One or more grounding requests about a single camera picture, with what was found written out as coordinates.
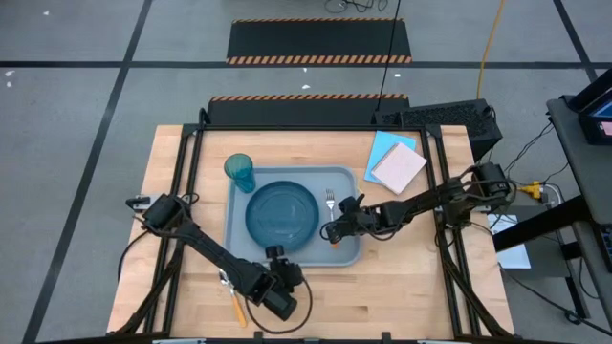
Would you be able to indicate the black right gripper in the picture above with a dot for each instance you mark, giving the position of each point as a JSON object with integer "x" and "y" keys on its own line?
{"x": 363, "y": 217}

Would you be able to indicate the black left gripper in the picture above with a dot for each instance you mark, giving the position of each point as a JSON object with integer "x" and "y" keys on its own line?
{"x": 279, "y": 301}

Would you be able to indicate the dark blue round plate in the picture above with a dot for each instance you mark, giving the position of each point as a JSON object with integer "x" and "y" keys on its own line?
{"x": 282, "y": 215}

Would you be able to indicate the teal faceted plastic cup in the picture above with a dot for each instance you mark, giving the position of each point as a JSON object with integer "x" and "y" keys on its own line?
{"x": 239, "y": 169}

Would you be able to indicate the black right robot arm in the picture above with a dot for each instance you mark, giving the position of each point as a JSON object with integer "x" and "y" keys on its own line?
{"x": 421, "y": 205}

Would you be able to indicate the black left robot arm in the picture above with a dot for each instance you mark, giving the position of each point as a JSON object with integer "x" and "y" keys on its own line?
{"x": 210, "y": 248}

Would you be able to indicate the grey plastic tray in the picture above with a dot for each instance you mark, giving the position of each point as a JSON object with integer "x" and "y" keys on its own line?
{"x": 239, "y": 239}

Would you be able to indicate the pink notepad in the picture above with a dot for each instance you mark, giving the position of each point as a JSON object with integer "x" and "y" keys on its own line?
{"x": 399, "y": 167}

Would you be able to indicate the blue notebook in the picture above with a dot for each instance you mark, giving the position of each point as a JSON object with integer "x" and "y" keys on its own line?
{"x": 382, "y": 148}

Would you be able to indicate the white paper sheet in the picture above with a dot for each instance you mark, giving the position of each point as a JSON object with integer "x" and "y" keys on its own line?
{"x": 514, "y": 248}

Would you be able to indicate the yellow power plug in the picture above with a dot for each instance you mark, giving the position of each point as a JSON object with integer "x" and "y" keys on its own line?
{"x": 531, "y": 189}

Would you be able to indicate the grey side desk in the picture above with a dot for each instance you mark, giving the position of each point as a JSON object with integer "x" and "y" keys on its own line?
{"x": 581, "y": 157}

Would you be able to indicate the black monitor on desk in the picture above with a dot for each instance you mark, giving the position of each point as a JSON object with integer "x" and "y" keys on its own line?
{"x": 595, "y": 114}

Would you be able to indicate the black metal table frame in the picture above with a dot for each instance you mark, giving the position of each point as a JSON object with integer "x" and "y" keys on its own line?
{"x": 311, "y": 128}

